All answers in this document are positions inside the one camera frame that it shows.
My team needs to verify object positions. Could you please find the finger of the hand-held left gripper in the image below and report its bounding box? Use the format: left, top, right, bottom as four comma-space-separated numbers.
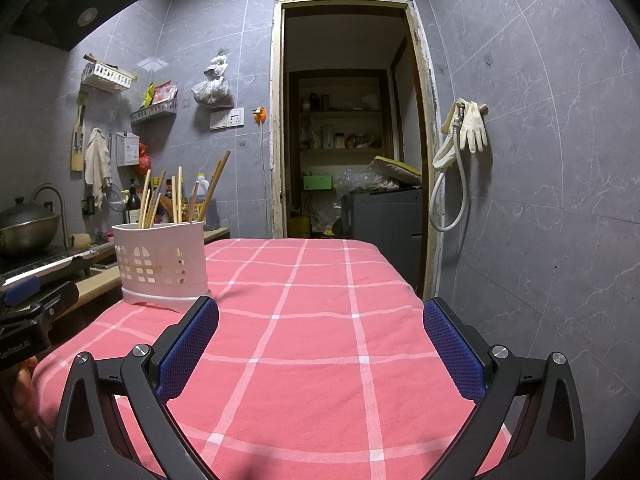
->
27, 281, 79, 322
0, 276, 42, 308

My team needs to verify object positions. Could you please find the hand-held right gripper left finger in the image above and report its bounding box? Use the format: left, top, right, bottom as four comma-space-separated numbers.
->
52, 295, 221, 480

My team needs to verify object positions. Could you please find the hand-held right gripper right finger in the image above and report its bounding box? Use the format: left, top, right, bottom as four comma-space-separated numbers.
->
422, 296, 586, 480

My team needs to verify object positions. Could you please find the white plastic chopstick holder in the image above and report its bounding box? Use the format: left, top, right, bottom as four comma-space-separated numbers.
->
111, 220, 211, 313

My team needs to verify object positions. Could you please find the bunch of wooden chopsticks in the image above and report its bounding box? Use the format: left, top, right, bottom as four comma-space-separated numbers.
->
137, 150, 232, 231

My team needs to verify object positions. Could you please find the person's left hand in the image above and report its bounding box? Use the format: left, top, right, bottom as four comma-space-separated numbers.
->
12, 357, 41, 426

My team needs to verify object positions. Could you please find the black induction cooker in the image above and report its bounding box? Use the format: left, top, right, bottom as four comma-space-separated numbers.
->
0, 247, 93, 286

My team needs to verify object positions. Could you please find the dark metal wok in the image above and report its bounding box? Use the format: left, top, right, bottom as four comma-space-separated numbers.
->
0, 215, 61, 256

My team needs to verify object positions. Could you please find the curved metal faucet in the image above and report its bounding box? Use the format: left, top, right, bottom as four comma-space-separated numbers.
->
31, 184, 68, 251

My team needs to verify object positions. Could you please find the dark wok lid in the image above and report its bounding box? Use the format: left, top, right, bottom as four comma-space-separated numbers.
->
0, 196, 53, 228

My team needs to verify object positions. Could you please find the metal strainer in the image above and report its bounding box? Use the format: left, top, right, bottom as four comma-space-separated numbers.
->
102, 182, 126, 211

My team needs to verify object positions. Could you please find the pink checked tablecloth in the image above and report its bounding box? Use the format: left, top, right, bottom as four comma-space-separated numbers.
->
31, 237, 513, 480

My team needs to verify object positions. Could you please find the dark bottle white label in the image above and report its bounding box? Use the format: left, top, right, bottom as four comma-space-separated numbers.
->
125, 179, 143, 224

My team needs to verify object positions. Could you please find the large oil jug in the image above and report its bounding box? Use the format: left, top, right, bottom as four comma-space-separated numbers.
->
191, 172, 220, 228

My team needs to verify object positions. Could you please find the white dish towel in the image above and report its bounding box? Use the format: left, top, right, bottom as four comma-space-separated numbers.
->
83, 127, 112, 211

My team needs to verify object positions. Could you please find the dark grey cabinet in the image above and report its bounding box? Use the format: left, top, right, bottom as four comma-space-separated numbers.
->
341, 187, 425, 288

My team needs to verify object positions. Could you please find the yellow edged cushion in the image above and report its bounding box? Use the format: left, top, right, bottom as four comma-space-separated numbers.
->
369, 156, 423, 186

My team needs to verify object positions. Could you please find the crumpled clear plastic wrap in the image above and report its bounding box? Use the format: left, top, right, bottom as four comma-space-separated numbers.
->
335, 169, 381, 196

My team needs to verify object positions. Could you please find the red snack packet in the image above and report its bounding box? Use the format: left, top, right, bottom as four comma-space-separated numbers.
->
152, 81, 179, 106

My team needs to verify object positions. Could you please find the clear hanging plastic bag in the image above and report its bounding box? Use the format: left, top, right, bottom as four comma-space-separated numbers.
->
191, 50, 233, 107

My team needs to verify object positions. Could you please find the wooden shelf unit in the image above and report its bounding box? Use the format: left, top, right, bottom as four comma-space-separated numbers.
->
289, 70, 401, 153

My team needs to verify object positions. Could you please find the black range hood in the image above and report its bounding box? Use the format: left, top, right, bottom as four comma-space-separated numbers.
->
0, 0, 143, 52

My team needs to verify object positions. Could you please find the white hose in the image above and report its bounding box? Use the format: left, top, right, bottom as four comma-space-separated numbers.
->
429, 125, 471, 233

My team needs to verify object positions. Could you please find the white perforated wall box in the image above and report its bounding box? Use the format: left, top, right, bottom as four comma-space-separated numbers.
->
116, 131, 141, 167

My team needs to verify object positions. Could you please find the grey wall rack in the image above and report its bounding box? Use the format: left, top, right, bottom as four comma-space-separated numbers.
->
131, 100, 179, 125

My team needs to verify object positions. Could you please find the white wall basket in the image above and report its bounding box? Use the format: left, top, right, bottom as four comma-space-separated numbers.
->
81, 62, 133, 93

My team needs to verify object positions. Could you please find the worn wooden door frame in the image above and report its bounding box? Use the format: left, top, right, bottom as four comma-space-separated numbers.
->
270, 0, 443, 301

